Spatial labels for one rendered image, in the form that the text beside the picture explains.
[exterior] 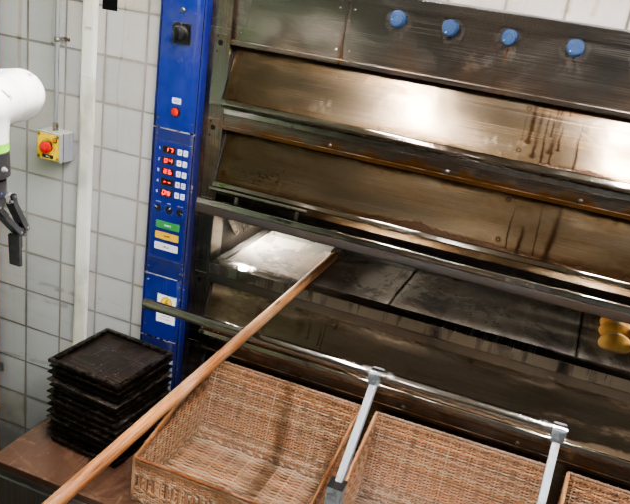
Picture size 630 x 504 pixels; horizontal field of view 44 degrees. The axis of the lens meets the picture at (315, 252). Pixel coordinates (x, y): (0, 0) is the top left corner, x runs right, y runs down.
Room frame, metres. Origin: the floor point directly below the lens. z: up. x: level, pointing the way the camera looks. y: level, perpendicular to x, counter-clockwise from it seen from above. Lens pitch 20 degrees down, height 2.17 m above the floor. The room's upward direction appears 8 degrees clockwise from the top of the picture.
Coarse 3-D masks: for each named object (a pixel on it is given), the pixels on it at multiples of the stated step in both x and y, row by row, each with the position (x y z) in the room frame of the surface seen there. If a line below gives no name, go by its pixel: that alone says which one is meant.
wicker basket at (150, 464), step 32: (224, 384) 2.33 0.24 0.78; (288, 384) 2.27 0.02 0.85; (192, 416) 2.26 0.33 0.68; (224, 416) 2.29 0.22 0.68; (256, 416) 2.27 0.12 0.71; (288, 416) 2.24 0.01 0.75; (320, 416) 2.22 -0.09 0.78; (352, 416) 2.19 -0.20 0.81; (160, 448) 2.06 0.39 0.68; (192, 448) 2.21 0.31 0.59; (224, 448) 2.23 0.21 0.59; (256, 448) 2.23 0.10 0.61; (288, 448) 2.21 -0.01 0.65; (320, 448) 2.18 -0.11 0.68; (160, 480) 1.90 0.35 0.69; (192, 480) 1.86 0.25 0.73; (224, 480) 2.07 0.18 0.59; (256, 480) 2.09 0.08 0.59; (288, 480) 2.11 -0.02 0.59; (320, 480) 1.90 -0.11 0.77
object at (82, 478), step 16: (336, 256) 2.58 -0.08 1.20; (320, 272) 2.42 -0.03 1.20; (272, 304) 2.09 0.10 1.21; (256, 320) 1.97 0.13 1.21; (240, 336) 1.87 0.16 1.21; (224, 352) 1.77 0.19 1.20; (208, 368) 1.69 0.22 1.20; (192, 384) 1.61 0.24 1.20; (176, 400) 1.53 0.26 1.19; (144, 416) 1.44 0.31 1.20; (160, 416) 1.47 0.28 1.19; (128, 432) 1.37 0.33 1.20; (144, 432) 1.41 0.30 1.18; (112, 448) 1.32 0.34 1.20; (96, 464) 1.26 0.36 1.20; (80, 480) 1.21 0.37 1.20; (64, 496) 1.16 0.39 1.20
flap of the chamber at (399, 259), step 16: (208, 208) 2.26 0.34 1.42; (256, 224) 2.21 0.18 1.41; (272, 224) 2.19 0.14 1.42; (320, 240) 2.14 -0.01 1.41; (336, 240) 2.13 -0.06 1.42; (384, 256) 2.08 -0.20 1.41; (400, 256) 2.07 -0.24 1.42; (432, 272) 2.04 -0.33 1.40; (448, 272) 2.02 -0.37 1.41; (464, 272) 2.01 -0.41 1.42; (496, 288) 1.98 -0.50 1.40; (512, 288) 1.97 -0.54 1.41; (528, 288) 1.96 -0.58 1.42; (560, 304) 1.93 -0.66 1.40; (576, 304) 1.92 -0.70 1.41; (624, 320) 1.87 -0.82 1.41
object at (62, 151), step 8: (48, 128) 2.58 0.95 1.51; (40, 136) 2.55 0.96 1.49; (48, 136) 2.54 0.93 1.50; (56, 136) 2.53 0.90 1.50; (64, 136) 2.54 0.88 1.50; (72, 136) 2.58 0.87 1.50; (56, 144) 2.52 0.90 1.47; (64, 144) 2.54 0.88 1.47; (72, 144) 2.58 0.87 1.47; (40, 152) 2.55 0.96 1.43; (56, 152) 2.52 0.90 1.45; (64, 152) 2.54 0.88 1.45; (72, 152) 2.58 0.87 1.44; (48, 160) 2.54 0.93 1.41; (56, 160) 2.52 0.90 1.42; (64, 160) 2.54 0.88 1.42
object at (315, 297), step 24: (216, 264) 2.41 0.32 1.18; (240, 264) 2.43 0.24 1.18; (264, 288) 2.35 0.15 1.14; (288, 288) 2.32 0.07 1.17; (312, 288) 2.32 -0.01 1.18; (360, 312) 2.25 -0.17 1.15; (384, 312) 2.22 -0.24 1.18; (408, 312) 2.24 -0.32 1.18; (432, 336) 2.17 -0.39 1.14; (456, 336) 2.15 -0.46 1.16; (480, 336) 2.14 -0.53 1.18; (528, 360) 2.08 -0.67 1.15; (552, 360) 2.06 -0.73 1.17; (576, 360) 2.07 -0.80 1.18; (600, 384) 2.01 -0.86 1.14; (624, 384) 1.99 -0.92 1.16
